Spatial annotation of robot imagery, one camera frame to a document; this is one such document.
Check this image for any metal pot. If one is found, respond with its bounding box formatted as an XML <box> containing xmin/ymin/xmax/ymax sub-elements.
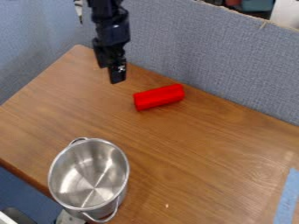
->
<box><xmin>48</xmin><ymin>137</ymin><xmax>130</xmax><ymax>224</ymax></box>

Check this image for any blue tape strip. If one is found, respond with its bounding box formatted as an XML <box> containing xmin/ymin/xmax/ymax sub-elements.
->
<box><xmin>274</xmin><ymin>168</ymin><xmax>299</xmax><ymax>224</ymax></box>

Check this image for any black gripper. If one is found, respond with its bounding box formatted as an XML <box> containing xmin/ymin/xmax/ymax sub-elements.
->
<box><xmin>93</xmin><ymin>17</ymin><xmax>131</xmax><ymax>84</ymax></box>

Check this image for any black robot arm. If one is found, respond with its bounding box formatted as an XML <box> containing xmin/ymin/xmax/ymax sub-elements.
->
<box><xmin>89</xmin><ymin>0</ymin><xmax>131</xmax><ymax>84</ymax></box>

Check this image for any grey fabric partition panel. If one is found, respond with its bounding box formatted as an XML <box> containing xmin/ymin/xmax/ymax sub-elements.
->
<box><xmin>75</xmin><ymin>0</ymin><xmax>299</xmax><ymax>127</ymax></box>

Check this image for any red rectangular block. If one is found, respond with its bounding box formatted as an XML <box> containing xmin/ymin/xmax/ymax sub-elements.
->
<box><xmin>134</xmin><ymin>84</ymin><xmax>185</xmax><ymax>110</ymax></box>

